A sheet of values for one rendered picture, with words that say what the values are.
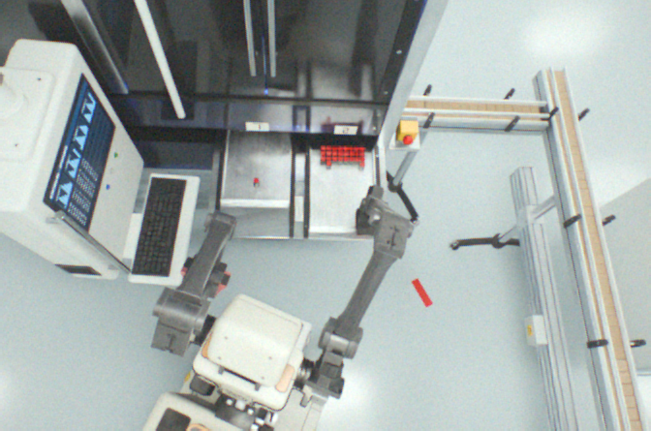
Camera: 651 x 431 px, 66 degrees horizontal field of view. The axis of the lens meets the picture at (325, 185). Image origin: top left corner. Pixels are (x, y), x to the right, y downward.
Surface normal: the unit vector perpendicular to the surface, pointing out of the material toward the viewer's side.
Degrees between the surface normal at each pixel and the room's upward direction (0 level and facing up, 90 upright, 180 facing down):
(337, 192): 0
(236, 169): 0
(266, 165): 0
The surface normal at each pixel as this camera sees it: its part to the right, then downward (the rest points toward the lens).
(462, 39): 0.07, -0.40
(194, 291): 0.35, -0.83
